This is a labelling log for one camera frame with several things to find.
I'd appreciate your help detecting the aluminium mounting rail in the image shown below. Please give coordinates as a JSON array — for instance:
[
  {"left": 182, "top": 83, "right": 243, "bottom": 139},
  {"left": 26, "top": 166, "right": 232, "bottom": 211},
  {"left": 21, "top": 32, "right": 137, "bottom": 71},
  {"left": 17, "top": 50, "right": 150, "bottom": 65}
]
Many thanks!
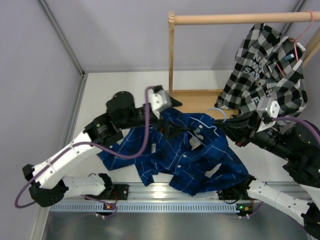
[{"left": 62, "top": 181, "right": 308, "bottom": 201}]

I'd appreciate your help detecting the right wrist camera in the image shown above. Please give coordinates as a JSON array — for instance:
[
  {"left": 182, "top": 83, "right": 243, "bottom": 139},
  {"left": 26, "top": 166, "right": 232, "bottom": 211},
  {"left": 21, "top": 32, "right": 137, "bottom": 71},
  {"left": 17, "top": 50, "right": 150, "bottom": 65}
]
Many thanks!
[{"left": 256, "top": 97, "right": 280, "bottom": 133}]

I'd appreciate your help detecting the blue wire hanger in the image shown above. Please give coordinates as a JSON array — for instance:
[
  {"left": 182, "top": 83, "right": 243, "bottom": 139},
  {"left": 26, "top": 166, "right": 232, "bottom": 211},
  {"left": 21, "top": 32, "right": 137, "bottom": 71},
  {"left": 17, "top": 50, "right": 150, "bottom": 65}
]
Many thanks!
[{"left": 190, "top": 107, "right": 227, "bottom": 137}]

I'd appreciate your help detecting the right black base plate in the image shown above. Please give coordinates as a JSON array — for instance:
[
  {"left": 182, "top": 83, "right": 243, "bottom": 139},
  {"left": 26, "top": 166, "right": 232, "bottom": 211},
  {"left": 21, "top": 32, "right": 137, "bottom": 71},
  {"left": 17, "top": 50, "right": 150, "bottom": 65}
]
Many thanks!
[{"left": 217, "top": 187, "right": 244, "bottom": 201}]

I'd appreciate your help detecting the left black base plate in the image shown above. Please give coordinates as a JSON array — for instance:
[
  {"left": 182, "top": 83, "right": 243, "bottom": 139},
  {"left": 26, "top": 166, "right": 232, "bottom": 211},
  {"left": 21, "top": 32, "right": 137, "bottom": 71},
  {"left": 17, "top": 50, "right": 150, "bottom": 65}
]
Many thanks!
[{"left": 108, "top": 183, "right": 129, "bottom": 201}]

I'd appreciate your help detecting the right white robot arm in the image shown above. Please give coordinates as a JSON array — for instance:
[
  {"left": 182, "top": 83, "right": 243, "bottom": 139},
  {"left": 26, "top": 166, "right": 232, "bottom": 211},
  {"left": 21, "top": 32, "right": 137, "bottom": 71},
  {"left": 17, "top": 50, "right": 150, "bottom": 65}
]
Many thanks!
[{"left": 214, "top": 111, "right": 320, "bottom": 239}]

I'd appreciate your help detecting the grey corner frame post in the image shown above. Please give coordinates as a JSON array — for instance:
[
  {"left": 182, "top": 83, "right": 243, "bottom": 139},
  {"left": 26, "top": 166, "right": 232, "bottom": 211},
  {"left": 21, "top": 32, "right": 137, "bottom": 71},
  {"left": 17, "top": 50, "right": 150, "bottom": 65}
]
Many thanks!
[{"left": 37, "top": 0, "right": 87, "bottom": 76}]

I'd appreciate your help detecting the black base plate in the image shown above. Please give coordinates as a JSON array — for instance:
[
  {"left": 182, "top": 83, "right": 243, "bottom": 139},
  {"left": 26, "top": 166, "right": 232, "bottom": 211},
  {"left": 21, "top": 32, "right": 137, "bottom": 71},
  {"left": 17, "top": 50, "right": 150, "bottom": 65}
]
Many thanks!
[
  {"left": 108, "top": 183, "right": 129, "bottom": 201},
  {"left": 217, "top": 187, "right": 244, "bottom": 201}
]

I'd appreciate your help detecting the black white checkered shirt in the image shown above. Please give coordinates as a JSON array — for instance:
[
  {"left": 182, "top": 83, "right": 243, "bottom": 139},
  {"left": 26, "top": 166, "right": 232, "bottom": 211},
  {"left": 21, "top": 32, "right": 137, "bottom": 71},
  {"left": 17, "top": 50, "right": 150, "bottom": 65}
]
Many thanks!
[{"left": 215, "top": 23, "right": 308, "bottom": 117}]

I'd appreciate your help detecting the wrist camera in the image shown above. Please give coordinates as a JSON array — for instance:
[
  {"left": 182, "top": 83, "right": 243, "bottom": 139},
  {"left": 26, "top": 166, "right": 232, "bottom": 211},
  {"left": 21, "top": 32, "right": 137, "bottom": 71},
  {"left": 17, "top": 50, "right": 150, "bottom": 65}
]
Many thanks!
[
  {"left": 150, "top": 85, "right": 172, "bottom": 119},
  {"left": 256, "top": 97, "right": 280, "bottom": 133}
]

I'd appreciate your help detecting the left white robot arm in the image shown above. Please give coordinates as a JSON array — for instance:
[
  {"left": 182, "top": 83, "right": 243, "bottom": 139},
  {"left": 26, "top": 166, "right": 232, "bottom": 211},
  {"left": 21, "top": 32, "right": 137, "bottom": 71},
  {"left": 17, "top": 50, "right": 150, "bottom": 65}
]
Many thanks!
[{"left": 22, "top": 85, "right": 187, "bottom": 208}]

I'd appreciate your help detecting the slotted grey cable duct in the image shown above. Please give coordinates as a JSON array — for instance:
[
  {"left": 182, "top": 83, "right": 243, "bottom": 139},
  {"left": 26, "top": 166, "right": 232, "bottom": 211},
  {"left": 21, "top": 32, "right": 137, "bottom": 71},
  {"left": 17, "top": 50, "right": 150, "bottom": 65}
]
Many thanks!
[{"left": 50, "top": 201, "right": 240, "bottom": 213}]

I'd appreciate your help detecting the blue plaid shirt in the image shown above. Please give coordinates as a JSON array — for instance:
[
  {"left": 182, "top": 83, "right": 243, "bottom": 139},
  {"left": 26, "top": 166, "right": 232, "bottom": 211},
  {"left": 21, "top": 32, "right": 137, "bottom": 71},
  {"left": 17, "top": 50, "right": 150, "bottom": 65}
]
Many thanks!
[{"left": 97, "top": 108, "right": 249, "bottom": 196}]

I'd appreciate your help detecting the pink wire hanger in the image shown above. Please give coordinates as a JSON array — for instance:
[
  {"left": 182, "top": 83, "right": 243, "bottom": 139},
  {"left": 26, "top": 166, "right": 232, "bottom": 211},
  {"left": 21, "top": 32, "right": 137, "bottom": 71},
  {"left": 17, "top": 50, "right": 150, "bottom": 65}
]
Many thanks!
[{"left": 290, "top": 10, "right": 317, "bottom": 67}]

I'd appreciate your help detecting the wooden clothes rack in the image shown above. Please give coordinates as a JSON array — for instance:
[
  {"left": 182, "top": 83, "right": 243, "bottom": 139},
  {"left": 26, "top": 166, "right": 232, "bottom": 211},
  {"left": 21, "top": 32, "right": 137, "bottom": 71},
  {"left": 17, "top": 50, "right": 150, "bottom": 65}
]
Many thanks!
[{"left": 168, "top": 11, "right": 320, "bottom": 118}]

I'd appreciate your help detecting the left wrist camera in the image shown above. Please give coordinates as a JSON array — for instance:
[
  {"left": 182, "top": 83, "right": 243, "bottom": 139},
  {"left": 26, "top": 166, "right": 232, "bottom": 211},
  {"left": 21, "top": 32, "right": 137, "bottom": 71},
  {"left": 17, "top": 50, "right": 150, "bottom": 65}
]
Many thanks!
[{"left": 150, "top": 85, "right": 172, "bottom": 119}]

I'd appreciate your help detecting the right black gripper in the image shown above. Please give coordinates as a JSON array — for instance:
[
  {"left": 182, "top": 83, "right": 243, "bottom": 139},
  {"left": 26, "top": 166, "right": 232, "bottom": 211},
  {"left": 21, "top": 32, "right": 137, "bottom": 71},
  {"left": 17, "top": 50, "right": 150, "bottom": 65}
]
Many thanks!
[{"left": 213, "top": 111, "right": 295, "bottom": 161}]

